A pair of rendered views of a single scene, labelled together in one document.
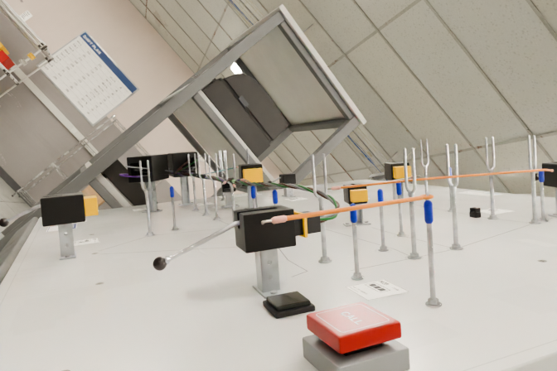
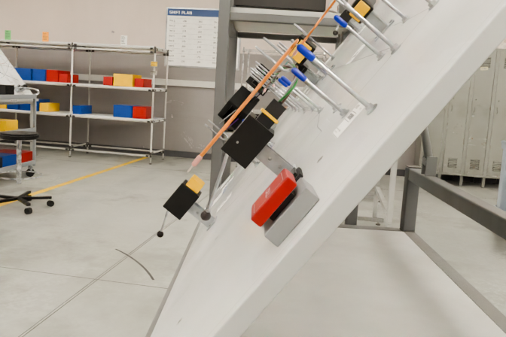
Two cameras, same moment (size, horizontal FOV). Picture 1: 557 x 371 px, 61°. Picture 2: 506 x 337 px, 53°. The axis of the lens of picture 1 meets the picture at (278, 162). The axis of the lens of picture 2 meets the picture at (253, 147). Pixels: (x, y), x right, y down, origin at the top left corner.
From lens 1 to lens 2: 0.30 m
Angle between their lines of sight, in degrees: 28
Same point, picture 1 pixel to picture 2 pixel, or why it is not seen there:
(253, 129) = not seen: outside the picture
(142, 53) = not seen: outside the picture
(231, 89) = not seen: outside the picture
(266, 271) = (272, 165)
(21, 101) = (180, 98)
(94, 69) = (199, 28)
